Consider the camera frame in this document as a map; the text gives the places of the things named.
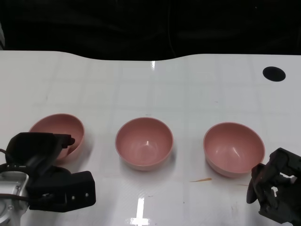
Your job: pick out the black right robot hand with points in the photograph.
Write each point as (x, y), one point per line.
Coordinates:
(277, 188)

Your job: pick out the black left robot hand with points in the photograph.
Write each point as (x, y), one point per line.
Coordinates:
(30, 148)

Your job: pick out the pink bowl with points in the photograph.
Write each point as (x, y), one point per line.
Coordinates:
(144, 143)
(232, 146)
(61, 124)

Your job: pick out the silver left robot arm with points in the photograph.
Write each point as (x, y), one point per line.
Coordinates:
(11, 186)

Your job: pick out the black round table grommet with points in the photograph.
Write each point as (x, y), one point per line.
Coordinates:
(274, 74)

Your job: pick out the black backdrop cloth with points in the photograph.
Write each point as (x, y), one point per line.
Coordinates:
(141, 26)

